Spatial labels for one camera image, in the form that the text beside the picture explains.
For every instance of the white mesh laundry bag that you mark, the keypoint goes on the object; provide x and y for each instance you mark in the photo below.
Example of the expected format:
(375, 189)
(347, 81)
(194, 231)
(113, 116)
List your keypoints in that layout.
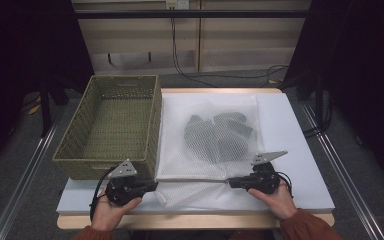
(176, 133)

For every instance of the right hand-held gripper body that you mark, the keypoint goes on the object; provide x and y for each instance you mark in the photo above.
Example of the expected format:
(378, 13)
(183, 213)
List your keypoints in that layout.
(265, 180)

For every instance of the white wall socket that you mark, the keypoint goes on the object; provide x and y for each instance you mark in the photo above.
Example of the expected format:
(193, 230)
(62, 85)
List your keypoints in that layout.
(177, 4)

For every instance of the dark curtain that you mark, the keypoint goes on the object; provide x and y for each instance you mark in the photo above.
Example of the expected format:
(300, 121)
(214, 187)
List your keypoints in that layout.
(23, 50)
(363, 66)

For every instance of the yellow floor object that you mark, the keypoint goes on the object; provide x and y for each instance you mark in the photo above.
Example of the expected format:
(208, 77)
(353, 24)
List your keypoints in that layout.
(34, 109)

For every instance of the green woven basket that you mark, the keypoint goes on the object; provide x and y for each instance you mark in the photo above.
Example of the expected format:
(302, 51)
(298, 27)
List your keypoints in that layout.
(113, 133)

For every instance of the black cloth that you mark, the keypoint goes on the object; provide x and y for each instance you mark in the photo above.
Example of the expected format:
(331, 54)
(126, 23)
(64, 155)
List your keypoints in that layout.
(216, 136)

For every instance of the person's right hand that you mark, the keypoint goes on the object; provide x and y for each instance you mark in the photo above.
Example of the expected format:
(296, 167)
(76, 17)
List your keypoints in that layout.
(278, 203)

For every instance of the metal floor rail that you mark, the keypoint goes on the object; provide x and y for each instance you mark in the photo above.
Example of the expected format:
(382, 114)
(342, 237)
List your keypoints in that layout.
(23, 186)
(356, 196)

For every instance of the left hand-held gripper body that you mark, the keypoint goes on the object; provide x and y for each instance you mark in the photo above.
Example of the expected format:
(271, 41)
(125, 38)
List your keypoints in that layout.
(123, 190)

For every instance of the person's left hand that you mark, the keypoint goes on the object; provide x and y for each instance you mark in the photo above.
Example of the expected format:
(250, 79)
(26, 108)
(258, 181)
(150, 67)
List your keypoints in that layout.
(108, 215)

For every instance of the black metal stand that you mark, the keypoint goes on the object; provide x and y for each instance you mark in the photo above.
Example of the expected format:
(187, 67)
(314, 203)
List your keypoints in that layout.
(45, 110)
(319, 100)

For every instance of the black horizontal bar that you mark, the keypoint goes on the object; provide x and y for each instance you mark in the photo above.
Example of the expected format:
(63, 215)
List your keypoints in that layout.
(193, 14)

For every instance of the white foam mat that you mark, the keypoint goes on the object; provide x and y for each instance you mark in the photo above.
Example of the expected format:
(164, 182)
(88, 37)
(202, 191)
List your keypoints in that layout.
(296, 133)

